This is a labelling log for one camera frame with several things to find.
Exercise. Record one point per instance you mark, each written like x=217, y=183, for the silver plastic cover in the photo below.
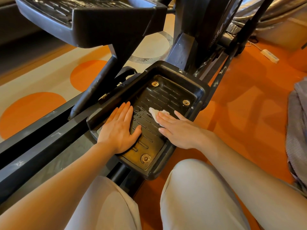
x=268, y=8

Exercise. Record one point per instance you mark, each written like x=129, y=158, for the grey knitted cloth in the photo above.
x=297, y=131

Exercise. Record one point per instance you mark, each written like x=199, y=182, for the black ribbed foot pedal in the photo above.
x=165, y=93
x=81, y=19

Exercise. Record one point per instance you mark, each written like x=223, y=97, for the person's leg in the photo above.
x=105, y=205
x=199, y=196

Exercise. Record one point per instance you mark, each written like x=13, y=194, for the person's right leg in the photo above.
x=199, y=196

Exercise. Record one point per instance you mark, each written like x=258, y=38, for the person's right thumb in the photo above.
x=166, y=133

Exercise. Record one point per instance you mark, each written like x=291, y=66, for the person's left forearm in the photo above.
x=60, y=184

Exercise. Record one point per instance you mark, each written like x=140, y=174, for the person's right hand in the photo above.
x=184, y=134

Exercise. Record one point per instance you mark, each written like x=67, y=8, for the white power strip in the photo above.
x=269, y=56

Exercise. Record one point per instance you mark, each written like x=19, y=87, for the black elliptical machine body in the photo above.
x=199, y=31

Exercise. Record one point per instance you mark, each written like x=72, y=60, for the person's left hand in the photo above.
x=117, y=131

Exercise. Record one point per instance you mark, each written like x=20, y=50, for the person's right little finger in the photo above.
x=182, y=116

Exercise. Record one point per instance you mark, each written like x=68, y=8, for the person's left little finger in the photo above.
x=110, y=117

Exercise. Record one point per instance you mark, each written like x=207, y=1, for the person's left leg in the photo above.
x=105, y=205

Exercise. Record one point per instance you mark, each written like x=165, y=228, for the person's left thumb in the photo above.
x=136, y=134

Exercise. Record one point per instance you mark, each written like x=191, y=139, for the white wipe cloth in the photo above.
x=154, y=112

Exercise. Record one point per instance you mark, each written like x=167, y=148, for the beige padded bench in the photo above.
x=283, y=31

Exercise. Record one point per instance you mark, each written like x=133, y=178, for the brass pedal bolt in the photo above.
x=145, y=158
x=155, y=83
x=186, y=102

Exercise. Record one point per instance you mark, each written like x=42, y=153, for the person's right forearm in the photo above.
x=249, y=179

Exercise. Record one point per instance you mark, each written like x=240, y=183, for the person's left middle finger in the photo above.
x=125, y=112

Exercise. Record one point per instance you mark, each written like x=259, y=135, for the black slanted machine bar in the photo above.
x=239, y=38

